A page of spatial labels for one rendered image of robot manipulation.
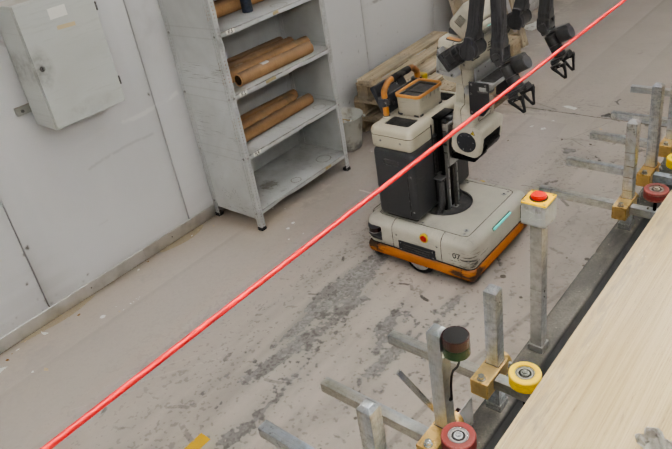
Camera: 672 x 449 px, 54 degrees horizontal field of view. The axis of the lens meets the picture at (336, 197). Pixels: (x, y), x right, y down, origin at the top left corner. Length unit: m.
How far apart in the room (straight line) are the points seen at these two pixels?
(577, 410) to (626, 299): 0.44
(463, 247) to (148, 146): 1.92
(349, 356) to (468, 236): 0.83
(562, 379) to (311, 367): 1.62
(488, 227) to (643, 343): 1.69
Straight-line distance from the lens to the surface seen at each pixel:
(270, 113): 4.38
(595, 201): 2.60
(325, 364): 3.15
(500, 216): 3.53
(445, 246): 3.38
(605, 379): 1.77
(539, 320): 2.03
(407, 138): 3.23
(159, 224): 4.24
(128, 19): 3.93
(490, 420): 1.92
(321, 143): 4.80
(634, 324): 1.93
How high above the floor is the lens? 2.14
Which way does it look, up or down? 29 degrees down
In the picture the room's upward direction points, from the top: 10 degrees counter-clockwise
